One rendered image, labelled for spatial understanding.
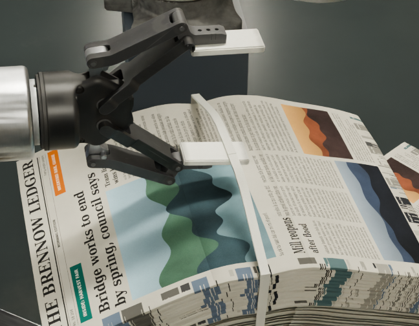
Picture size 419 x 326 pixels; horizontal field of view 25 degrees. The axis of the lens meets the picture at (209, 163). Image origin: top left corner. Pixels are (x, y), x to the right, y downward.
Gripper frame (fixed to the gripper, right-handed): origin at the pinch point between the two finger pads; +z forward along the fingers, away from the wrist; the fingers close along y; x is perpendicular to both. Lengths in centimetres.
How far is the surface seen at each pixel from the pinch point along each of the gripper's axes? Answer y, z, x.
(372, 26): 127, 106, -185
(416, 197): 44, 40, -25
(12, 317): 52, -25, -17
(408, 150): 45, 43, -37
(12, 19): 137, -18, -216
